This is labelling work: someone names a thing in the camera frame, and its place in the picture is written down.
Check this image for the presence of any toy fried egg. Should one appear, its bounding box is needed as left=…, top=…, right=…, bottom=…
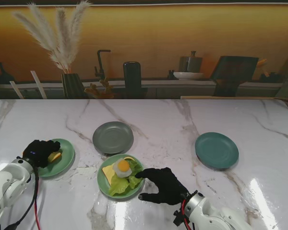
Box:
left=112, top=158, right=133, bottom=178

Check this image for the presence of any white pampas grass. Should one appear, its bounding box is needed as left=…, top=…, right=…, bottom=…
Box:
left=11, top=0, right=92, bottom=74

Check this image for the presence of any grey round plate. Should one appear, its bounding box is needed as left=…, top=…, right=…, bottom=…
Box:
left=92, top=121, right=135, bottom=155

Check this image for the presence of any white shallow bowl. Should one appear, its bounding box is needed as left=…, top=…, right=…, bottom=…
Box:
left=173, top=71, right=204, bottom=81

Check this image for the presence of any white flat stick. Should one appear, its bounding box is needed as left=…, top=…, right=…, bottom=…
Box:
left=9, top=80, right=24, bottom=100
left=30, top=70, right=48, bottom=100

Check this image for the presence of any yellow ginger root decoration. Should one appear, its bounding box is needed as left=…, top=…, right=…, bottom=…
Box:
left=84, top=77, right=115, bottom=100

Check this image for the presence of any grey lidded pot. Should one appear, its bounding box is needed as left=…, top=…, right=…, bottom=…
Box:
left=179, top=50, right=204, bottom=73

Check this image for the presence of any red cable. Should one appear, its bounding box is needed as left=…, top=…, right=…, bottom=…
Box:
left=34, top=176, right=42, bottom=230
left=181, top=200, right=192, bottom=230

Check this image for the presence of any black kitchen faucet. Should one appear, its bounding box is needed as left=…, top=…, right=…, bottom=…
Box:
left=94, top=49, right=112, bottom=80

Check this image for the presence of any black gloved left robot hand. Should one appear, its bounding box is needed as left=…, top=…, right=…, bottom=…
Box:
left=23, top=139, right=61, bottom=170

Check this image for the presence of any dark teal round plate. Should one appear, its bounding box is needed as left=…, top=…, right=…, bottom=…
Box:
left=194, top=132, right=240, bottom=172

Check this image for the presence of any yellow toy bread slice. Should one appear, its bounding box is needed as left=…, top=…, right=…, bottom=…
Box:
left=47, top=151, right=62, bottom=163
left=102, top=156, right=135, bottom=186

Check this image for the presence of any dark ribbed vase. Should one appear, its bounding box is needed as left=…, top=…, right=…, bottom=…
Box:
left=61, top=73, right=86, bottom=100

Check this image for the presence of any black cable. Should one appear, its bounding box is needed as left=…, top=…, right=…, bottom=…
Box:
left=0, top=167, right=40, bottom=228

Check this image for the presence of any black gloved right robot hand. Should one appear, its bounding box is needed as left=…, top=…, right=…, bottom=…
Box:
left=135, top=167, right=190, bottom=206

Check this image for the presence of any black cylinder canister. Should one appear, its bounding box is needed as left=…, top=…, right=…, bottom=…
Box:
left=123, top=61, right=143, bottom=100

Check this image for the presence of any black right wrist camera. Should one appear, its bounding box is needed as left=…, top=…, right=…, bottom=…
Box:
left=173, top=208, right=185, bottom=225

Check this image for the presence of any green toy lettuce leaf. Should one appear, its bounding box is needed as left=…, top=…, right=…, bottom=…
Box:
left=108, top=159, right=145, bottom=196

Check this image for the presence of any light green round plate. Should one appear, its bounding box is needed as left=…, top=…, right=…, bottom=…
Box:
left=96, top=154, right=146, bottom=199
left=37, top=138, right=76, bottom=178

